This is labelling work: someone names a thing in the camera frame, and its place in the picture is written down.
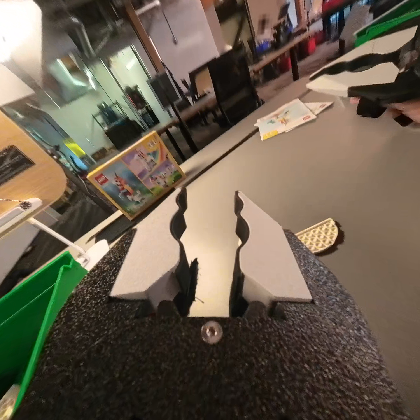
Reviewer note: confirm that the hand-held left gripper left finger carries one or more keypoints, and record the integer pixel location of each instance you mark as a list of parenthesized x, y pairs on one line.
[(149, 259)]

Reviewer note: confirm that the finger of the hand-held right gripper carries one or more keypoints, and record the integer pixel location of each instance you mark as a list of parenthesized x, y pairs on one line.
[(357, 78), (370, 49)]

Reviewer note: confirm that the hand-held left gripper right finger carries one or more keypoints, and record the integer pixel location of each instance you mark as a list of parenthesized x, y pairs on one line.
[(269, 259)]

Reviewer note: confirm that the green plastic bin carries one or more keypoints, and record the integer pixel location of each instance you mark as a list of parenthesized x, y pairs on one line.
[(29, 311), (387, 23)]

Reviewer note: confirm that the person's right hand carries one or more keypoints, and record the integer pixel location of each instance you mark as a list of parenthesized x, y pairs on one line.
[(408, 111)]

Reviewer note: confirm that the small instruction booklet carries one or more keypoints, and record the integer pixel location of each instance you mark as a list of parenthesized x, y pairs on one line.
[(320, 106)]

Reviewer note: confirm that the tan half-round brick plate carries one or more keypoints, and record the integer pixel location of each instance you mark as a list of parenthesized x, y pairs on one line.
[(320, 236)]

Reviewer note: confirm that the large instruction booklet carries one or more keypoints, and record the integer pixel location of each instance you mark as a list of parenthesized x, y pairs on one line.
[(285, 119)]

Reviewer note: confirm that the colourful toy brick box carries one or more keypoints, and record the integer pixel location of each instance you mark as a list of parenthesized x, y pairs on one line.
[(137, 174)]

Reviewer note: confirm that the white desk lamp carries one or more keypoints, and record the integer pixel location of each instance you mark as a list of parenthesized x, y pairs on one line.
[(19, 213)]

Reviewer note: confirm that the black plaque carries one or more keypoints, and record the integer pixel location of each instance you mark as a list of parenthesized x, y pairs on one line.
[(13, 164)]

